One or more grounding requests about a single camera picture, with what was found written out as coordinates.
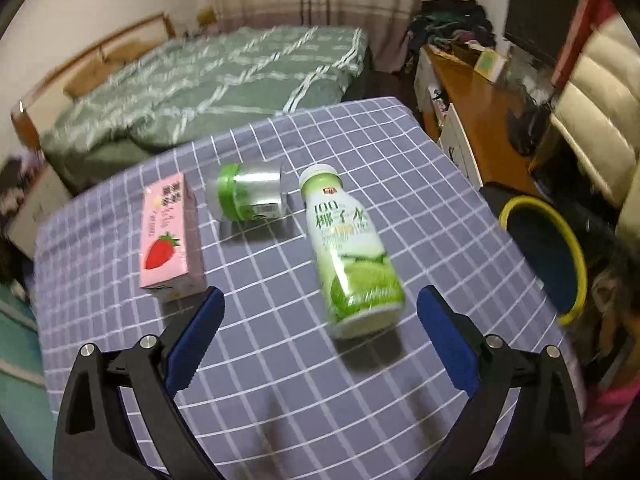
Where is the green coconut water bottle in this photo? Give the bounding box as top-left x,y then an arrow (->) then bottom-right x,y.
298,163 -> 405,339

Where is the dark clothes heap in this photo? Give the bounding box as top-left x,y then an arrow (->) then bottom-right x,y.
0,157 -> 26,286

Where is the pink strawberry milk carton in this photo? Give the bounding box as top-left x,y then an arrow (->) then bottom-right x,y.
138,172 -> 208,303

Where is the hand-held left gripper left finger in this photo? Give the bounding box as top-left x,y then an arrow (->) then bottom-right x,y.
52,286 -> 226,480

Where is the cream padded chair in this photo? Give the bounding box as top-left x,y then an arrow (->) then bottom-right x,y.
547,15 -> 640,241

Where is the bed with green duvet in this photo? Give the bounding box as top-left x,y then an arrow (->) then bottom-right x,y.
39,25 -> 371,196

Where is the brown pillow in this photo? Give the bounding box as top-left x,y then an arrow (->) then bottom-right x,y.
62,67 -> 103,98
102,42 -> 151,63

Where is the white nightstand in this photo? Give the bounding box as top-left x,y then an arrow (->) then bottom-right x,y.
5,162 -> 73,261

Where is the pile of mixed clothes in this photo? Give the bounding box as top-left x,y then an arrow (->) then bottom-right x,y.
406,0 -> 496,61

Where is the black television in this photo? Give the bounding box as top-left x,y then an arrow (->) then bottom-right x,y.
502,0 -> 591,68

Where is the yellow-rimmed trash bin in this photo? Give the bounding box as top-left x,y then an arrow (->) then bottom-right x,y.
498,195 -> 588,328

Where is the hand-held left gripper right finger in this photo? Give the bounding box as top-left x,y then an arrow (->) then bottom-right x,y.
416,285 -> 586,480

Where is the wooden bed frame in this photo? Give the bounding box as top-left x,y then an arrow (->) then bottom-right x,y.
11,12 -> 177,151

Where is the pink cloth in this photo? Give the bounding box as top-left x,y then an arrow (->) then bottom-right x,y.
582,375 -> 633,461

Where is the wooden desk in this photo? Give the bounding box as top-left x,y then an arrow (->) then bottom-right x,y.
415,45 -> 556,201

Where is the green framed picture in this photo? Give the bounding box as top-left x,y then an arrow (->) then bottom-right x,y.
475,49 -> 503,83

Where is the silver can with green lid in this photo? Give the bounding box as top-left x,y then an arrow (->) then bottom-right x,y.
205,161 -> 291,223

